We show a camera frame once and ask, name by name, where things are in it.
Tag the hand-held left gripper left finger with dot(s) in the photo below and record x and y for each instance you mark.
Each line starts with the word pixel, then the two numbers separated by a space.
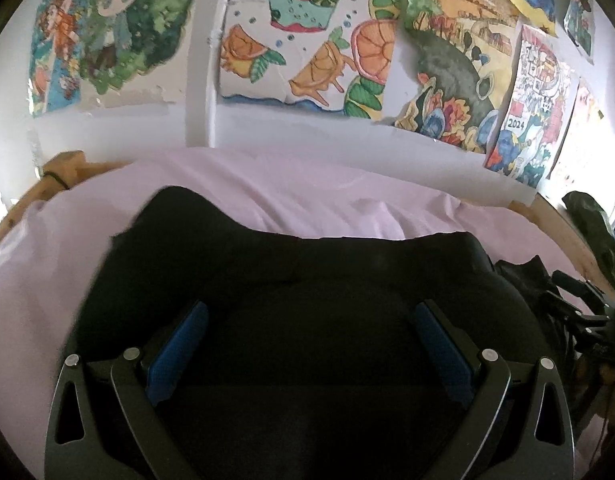
pixel 173 355

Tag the dark green cloth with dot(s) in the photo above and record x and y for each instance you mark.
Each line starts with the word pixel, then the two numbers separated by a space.
pixel 595 230

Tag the orange fruit drawing poster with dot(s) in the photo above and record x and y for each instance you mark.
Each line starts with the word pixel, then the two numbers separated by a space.
pixel 307 35

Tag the small dark figure poster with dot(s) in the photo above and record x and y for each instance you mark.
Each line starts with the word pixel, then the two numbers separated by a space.
pixel 577 15

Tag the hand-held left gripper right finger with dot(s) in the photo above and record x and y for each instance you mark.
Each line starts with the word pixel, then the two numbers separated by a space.
pixel 445 355

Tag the dark fish drawing poster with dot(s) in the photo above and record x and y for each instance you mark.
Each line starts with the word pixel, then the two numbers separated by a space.
pixel 452 60

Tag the wooden bed frame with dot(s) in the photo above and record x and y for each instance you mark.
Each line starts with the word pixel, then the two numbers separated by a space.
pixel 22 210

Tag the pink bedsheet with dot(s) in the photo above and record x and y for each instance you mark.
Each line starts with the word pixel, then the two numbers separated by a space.
pixel 297 190

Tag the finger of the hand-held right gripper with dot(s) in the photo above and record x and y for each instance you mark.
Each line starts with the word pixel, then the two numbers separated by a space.
pixel 580 287

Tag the pale drawing poster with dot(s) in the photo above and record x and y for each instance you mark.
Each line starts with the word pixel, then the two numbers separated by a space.
pixel 582 135

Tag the black garment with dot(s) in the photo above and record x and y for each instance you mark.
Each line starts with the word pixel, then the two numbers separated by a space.
pixel 312 310

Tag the colourful town drawing poster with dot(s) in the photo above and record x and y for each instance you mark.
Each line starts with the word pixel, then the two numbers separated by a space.
pixel 532 110

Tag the blond figure green poster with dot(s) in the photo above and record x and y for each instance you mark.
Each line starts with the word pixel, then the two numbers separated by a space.
pixel 132 25

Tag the blue cartoon girl poster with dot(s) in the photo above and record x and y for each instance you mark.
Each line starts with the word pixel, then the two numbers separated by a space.
pixel 52 45

